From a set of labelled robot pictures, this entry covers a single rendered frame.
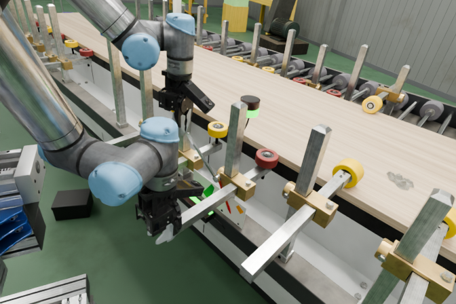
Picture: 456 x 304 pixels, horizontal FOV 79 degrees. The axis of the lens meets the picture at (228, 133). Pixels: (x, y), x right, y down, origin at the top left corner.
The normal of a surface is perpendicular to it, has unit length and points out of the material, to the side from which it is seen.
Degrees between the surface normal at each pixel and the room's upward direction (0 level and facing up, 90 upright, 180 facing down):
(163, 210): 1
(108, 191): 90
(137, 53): 90
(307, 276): 0
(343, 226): 90
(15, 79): 98
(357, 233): 90
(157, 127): 1
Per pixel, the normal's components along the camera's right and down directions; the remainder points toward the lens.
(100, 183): -0.39, 0.44
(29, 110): 0.37, 0.69
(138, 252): 0.09, -0.85
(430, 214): -0.69, 0.32
